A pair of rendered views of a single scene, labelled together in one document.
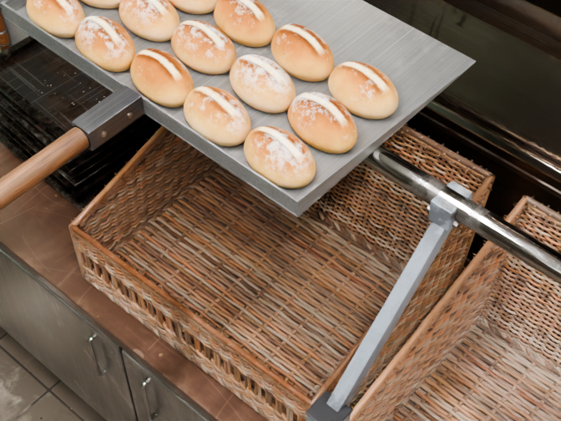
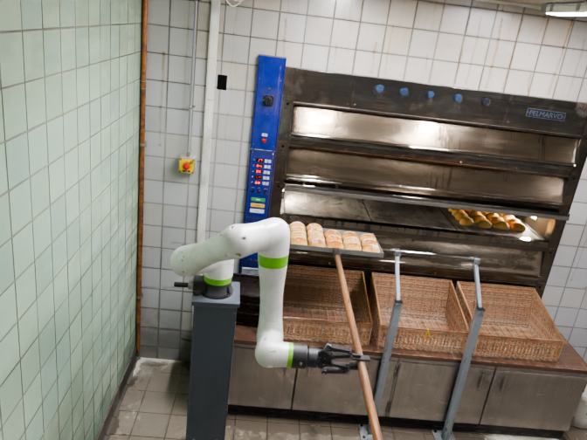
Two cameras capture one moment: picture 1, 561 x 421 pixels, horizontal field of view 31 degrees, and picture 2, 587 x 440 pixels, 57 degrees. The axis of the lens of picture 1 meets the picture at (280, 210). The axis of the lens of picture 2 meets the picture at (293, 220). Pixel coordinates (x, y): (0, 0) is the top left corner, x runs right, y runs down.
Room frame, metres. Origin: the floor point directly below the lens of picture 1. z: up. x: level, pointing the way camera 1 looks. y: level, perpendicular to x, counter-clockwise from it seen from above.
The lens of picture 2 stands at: (-0.79, 2.39, 2.39)
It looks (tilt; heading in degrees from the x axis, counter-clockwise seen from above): 21 degrees down; 313
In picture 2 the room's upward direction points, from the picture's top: 7 degrees clockwise
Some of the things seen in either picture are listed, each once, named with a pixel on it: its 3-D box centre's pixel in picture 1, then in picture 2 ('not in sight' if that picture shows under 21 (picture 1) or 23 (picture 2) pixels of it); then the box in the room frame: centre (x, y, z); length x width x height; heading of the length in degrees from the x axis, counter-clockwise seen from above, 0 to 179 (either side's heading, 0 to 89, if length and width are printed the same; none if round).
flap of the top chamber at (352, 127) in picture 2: not in sight; (436, 135); (0.93, -0.60, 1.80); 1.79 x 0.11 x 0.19; 48
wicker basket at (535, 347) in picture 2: not in sight; (505, 319); (0.31, -0.87, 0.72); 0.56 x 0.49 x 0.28; 49
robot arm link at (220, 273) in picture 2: not in sight; (217, 260); (0.90, 1.05, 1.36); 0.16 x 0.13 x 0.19; 87
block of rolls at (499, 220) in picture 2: not in sight; (479, 210); (0.86, -1.33, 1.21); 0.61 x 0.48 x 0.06; 138
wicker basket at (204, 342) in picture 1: (276, 228); (322, 303); (1.11, 0.01, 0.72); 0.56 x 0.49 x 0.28; 49
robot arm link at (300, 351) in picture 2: not in sight; (300, 355); (0.34, 1.06, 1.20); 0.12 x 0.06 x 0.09; 137
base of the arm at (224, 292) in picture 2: not in sight; (204, 285); (0.93, 1.08, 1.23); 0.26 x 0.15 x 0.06; 52
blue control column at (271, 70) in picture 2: not in sight; (259, 184); (2.32, -0.45, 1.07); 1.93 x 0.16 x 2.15; 138
